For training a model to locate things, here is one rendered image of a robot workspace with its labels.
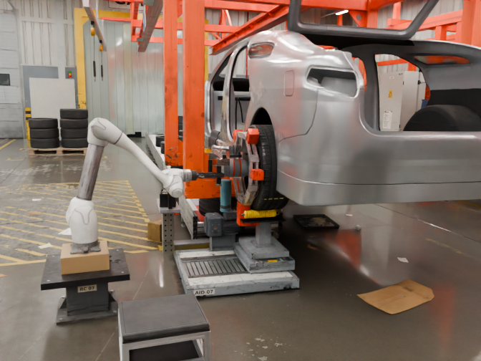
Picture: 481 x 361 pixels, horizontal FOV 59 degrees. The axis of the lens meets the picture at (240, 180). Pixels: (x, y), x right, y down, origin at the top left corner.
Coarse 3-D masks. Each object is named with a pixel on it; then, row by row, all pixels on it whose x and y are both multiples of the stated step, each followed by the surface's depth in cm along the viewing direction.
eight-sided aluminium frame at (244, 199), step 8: (240, 136) 326; (248, 144) 309; (248, 152) 306; (256, 152) 306; (256, 160) 303; (256, 168) 304; (248, 176) 308; (240, 184) 349; (248, 184) 307; (256, 184) 307; (240, 192) 348; (248, 192) 309; (240, 200) 331; (248, 200) 323
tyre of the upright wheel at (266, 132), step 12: (264, 132) 312; (264, 144) 304; (264, 156) 301; (276, 156) 303; (264, 168) 301; (276, 168) 303; (264, 180) 302; (276, 180) 305; (264, 192) 306; (276, 192) 309; (252, 204) 330; (264, 204) 316; (276, 204) 319
